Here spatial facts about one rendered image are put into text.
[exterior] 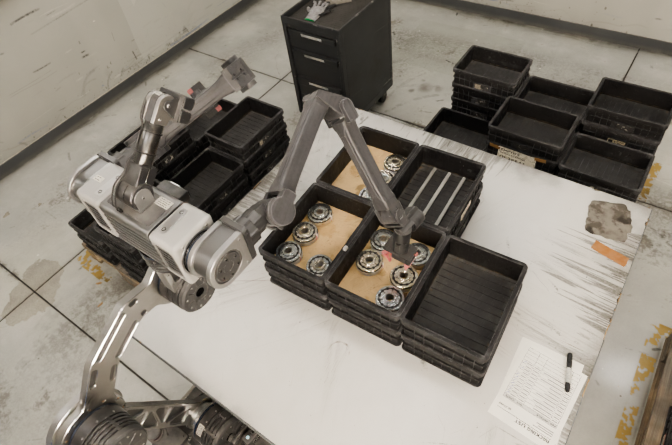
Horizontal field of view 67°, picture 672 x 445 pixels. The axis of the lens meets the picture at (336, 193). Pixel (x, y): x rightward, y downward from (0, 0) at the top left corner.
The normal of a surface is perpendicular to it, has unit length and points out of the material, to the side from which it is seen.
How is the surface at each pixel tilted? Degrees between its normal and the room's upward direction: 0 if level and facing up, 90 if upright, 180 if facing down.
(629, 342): 0
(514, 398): 0
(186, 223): 0
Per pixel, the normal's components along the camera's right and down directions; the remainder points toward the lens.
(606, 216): -0.10, -0.67
